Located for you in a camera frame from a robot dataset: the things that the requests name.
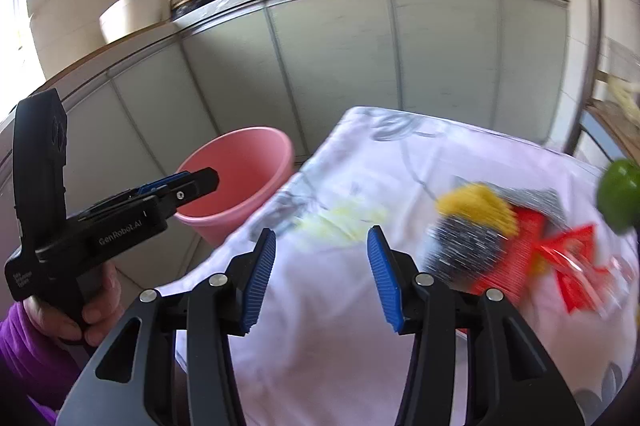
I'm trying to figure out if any yellow knitted dishcloth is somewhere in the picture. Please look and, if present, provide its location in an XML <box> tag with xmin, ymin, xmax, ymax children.
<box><xmin>436</xmin><ymin>183</ymin><xmax>518</xmax><ymax>239</ymax></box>

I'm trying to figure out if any left hand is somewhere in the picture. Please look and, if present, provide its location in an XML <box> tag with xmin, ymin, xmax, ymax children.
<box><xmin>22</xmin><ymin>261</ymin><xmax>124</xmax><ymax>347</ymax></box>

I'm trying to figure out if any purple left sleeve forearm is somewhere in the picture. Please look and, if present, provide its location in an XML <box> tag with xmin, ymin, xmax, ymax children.
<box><xmin>1</xmin><ymin>303</ymin><xmax>81</xmax><ymax>425</ymax></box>

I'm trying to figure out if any steel wool scrubber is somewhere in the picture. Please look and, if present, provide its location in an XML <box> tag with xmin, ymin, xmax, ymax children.
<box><xmin>419</xmin><ymin>216</ymin><xmax>506</xmax><ymax>289</ymax></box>

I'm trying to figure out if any red snack wrapper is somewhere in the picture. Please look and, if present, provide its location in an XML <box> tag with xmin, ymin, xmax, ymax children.
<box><xmin>471</xmin><ymin>207</ymin><xmax>637</xmax><ymax>318</ymax></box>

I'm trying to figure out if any silver mesh cloth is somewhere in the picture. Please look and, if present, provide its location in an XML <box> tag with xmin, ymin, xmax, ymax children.
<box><xmin>452</xmin><ymin>178</ymin><xmax>567</xmax><ymax>236</ymax></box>

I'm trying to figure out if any green bell pepper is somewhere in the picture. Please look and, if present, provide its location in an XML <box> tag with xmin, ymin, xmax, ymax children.
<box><xmin>596</xmin><ymin>159</ymin><xmax>639</xmax><ymax>235</ymax></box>

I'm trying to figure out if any pink plastic bucket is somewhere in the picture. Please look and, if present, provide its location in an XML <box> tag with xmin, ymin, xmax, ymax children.
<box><xmin>176</xmin><ymin>126</ymin><xmax>295</xmax><ymax>246</ymax></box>

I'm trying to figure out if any white round pot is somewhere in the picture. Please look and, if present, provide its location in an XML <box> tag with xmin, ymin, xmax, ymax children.
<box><xmin>99</xmin><ymin>0</ymin><xmax>163</xmax><ymax>44</ymax></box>

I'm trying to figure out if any white floral tablecloth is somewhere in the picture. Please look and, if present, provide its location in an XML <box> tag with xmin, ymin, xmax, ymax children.
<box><xmin>156</xmin><ymin>106</ymin><xmax>640</xmax><ymax>426</ymax></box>

